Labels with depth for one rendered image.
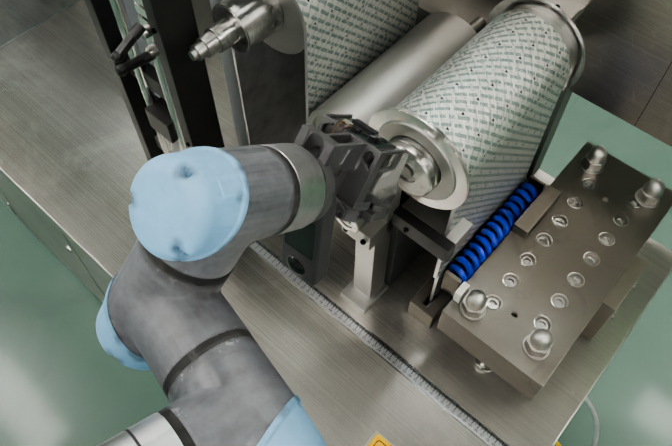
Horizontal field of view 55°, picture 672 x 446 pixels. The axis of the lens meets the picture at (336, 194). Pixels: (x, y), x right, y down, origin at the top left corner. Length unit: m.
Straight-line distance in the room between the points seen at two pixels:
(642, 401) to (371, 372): 1.24
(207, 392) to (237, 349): 0.04
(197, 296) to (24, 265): 1.85
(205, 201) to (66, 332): 1.76
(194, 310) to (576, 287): 0.63
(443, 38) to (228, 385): 0.62
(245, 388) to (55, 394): 1.66
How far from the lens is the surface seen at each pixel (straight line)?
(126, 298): 0.52
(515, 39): 0.84
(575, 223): 1.04
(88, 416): 2.05
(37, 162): 1.32
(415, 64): 0.90
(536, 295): 0.96
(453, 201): 0.78
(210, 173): 0.44
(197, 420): 0.45
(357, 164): 0.60
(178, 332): 0.49
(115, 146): 1.29
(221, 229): 0.44
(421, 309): 1.02
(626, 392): 2.12
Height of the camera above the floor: 1.86
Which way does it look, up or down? 56 degrees down
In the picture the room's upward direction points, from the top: straight up
